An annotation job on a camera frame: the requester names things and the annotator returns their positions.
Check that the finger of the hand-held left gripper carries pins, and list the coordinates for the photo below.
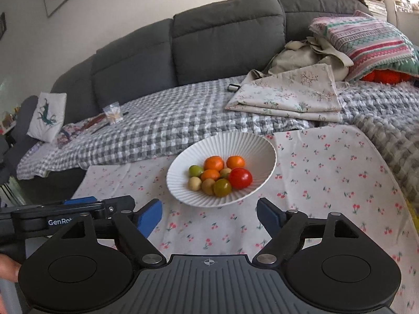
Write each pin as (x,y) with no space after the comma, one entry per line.
(80,200)
(119,206)

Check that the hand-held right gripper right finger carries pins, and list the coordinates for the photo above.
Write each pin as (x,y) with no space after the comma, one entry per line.
(266,216)

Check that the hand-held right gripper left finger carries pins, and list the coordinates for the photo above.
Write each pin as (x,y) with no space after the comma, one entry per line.
(151,217)

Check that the red tomato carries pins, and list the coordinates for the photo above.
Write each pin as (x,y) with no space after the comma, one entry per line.
(240,178)

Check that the green brown tomato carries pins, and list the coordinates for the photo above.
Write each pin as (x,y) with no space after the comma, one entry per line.
(222,188)

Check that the small yellow fruit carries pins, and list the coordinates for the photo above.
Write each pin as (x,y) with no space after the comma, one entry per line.
(225,172)
(208,187)
(195,183)

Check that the green lime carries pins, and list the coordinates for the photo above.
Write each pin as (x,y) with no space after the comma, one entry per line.
(195,170)

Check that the white ribbed plate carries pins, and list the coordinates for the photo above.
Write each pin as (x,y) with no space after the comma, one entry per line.
(255,150)

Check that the large orange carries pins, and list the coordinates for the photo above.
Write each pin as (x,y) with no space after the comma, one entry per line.
(210,175)

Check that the person's left hand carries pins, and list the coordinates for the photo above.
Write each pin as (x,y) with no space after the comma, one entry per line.
(8,268)

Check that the small orange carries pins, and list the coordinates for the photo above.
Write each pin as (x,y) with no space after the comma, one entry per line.
(235,162)
(213,163)

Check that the patterned purple cloth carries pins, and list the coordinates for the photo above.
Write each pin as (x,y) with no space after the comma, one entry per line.
(78,127)

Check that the cherry print cloth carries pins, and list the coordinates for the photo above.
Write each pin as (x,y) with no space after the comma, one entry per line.
(327,170)

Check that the white cushion green print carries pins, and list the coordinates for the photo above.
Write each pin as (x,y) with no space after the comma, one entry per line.
(45,117)

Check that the grey checked blanket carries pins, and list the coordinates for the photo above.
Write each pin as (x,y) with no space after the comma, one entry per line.
(163,127)

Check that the bag of cotton swabs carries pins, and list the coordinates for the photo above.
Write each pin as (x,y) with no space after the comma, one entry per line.
(113,113)

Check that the folded floral cloth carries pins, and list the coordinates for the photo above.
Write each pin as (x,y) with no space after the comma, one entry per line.
(288,98)

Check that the small black and white object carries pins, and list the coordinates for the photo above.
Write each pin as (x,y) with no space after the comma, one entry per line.
(233,88)

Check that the beige cloth bag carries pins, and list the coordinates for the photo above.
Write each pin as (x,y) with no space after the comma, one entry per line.
(294,59)

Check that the dark grey sofa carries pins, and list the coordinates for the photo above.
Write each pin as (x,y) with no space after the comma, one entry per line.
(229,39)

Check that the orange plush toy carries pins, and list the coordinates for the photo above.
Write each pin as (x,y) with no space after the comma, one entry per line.
(383,77)

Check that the striped patterned pillow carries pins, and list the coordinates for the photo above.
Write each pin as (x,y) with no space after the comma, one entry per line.
(366,42)

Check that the white bookshelf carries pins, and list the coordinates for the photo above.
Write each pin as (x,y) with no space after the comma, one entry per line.
(406,19)

